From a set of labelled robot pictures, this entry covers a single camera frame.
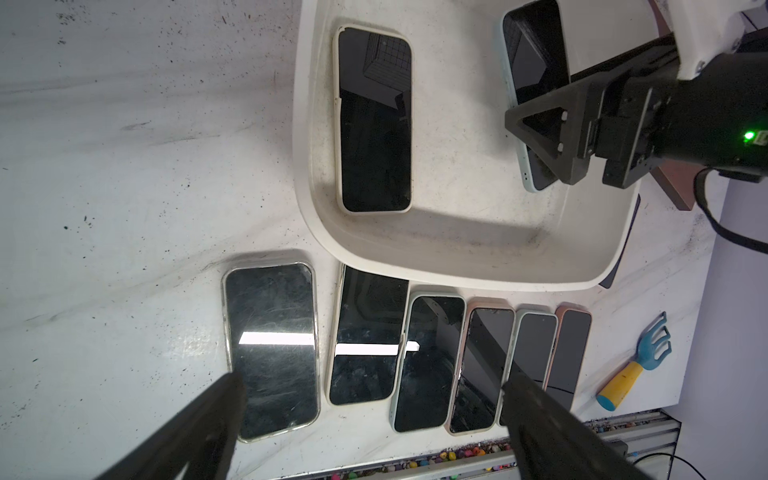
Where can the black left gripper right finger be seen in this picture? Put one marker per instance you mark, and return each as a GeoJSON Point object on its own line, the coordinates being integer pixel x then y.
{"type": "Point", "coordinates": [550, 443]}

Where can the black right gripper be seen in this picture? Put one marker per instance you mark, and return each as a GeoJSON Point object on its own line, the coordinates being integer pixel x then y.
{"type": "Point", "coordinates": [635, 113]}

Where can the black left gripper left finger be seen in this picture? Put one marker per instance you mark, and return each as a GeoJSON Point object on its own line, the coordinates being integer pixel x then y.
{"type": "Point", "coordinates": [197, 443]}

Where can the light blue case phone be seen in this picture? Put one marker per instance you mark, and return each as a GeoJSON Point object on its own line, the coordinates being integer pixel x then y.
{"type": "Point", "coordinates": [533, 344]}

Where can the black phone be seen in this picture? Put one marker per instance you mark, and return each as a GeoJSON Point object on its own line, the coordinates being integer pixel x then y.
{"type": "Point", "coordinates": [534, 60]}

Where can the black phone placed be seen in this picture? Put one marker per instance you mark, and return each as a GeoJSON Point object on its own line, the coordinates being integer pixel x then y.
{"type": "Point", "coordinates": [428, 366]}
{"type": "Point", "coordinates": [366, 342]}
{"type": "Point", "coordinates": [484, 349]}

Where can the pink case phone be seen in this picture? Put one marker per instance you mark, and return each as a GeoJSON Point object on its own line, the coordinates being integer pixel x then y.
{"type": "Point", "coordinates": [571, 342]}

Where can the clear case silver phone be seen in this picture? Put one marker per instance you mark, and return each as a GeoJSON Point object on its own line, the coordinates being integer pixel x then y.
{"type": "Point", "coordinates": [271, 322]}

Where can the white case phone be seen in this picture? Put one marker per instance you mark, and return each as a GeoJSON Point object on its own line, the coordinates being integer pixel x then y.
{"type": "Point", "coordinates": [373, 107]}

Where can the white plastic storage box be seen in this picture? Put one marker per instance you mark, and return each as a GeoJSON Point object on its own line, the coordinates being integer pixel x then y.
{"type": "Point", "coordinates": [471, 224]}

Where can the blue yellow toy fork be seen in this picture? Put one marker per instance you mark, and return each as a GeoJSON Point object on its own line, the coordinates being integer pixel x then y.
{"type": "Point", "coordinates": [653, 347]}

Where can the brown wooden tiered stand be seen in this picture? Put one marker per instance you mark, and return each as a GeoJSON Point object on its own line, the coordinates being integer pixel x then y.
{"type": "Point", "coordinates": [675, 178]}

